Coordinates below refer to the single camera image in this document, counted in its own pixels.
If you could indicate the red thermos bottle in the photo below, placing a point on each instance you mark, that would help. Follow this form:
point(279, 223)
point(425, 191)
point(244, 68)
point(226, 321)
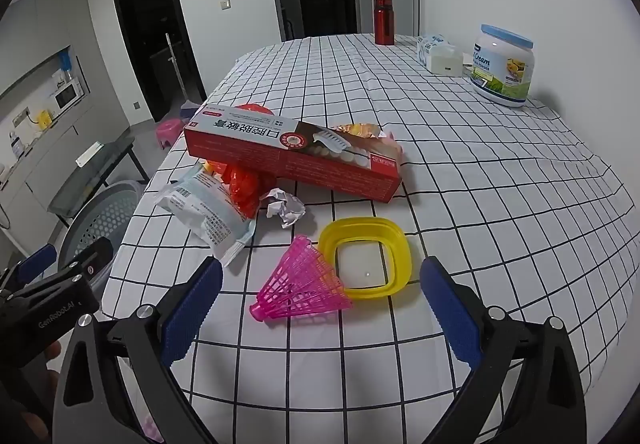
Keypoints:
point(384, 24)

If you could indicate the white paper ball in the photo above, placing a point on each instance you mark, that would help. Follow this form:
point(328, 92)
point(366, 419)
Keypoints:
point(282, 206)

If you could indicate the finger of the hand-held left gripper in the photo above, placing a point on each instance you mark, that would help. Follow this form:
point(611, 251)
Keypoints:
point(42, 258)
point(92, 256)

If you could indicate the blue white tissue pack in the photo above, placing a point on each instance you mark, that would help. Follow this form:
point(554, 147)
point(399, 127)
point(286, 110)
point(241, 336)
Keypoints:
point(425, 46)

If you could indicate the grey perforated basket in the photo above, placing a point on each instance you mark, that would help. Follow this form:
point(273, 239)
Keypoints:
point(107, 214)

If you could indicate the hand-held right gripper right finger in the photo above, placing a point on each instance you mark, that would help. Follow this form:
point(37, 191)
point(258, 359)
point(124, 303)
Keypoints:
point(450, 309)

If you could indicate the white microwave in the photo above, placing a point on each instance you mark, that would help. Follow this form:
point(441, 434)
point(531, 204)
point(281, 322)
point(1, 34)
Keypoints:
point(67, 95)

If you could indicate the flat white box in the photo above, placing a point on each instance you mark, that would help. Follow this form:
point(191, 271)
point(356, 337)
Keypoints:
point(90, 154)

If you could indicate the red toothpaste box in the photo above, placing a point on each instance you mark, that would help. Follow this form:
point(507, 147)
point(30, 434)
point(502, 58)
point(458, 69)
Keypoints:
point(280, 149)

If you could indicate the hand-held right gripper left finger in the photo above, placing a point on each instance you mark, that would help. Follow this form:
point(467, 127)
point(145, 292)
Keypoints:
point(192, 309)

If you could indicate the pink plastic shuttlecock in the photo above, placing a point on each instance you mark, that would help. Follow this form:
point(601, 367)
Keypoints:
point(300, 284)

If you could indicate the pink plastic stool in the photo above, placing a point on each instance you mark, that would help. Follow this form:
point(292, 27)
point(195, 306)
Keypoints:
point(167, 131)

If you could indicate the blue plastic bag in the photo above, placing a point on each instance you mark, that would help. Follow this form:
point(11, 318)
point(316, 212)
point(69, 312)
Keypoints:
point(63, 59)

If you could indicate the yellow box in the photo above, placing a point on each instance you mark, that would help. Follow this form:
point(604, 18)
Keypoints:
point(45, 118)

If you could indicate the translucent white container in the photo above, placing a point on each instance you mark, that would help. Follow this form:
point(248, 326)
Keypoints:
point(447, 61)

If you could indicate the purple white bottle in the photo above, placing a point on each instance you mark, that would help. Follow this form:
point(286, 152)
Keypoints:
point(17, 144)

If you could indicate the glass coffee table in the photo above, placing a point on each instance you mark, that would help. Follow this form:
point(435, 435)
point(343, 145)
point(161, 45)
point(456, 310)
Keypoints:
point(95, 174)

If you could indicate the white jar with blue lid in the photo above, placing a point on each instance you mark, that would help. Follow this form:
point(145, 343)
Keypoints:
point(502, 69)

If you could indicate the person's left hand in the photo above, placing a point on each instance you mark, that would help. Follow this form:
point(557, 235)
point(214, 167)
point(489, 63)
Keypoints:
point(52, 350)

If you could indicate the red plastic bag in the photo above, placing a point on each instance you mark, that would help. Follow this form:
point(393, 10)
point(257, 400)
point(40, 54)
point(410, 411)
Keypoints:
point(245, 189)

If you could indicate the checkered white tablecloth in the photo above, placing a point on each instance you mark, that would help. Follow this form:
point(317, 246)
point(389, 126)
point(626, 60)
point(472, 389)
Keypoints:
point(450, 224)

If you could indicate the white blue snack packet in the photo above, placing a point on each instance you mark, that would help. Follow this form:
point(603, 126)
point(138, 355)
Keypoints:
point(200, 209)

